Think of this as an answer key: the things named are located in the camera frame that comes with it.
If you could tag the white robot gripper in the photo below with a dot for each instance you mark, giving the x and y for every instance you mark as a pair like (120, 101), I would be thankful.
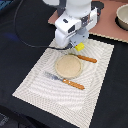
(71, 31)

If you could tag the yellow butter box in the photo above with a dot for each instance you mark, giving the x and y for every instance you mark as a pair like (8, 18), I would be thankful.
(79, 47)

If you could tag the fork with wooden handle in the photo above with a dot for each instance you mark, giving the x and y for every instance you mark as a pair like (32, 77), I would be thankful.
(73, 84)

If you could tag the beige woven placemat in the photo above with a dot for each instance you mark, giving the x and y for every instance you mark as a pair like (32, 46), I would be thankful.
(72, 100)

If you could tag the cream bowl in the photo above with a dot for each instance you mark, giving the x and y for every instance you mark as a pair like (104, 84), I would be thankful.
(122, 16)

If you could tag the round wooden plate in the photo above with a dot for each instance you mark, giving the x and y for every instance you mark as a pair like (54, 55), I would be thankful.
(68, 66)

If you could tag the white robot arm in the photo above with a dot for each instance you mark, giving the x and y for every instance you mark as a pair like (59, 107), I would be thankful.
(74, 8)

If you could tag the knife with wooden handle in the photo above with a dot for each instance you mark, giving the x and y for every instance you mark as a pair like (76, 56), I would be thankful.
(85, 58)

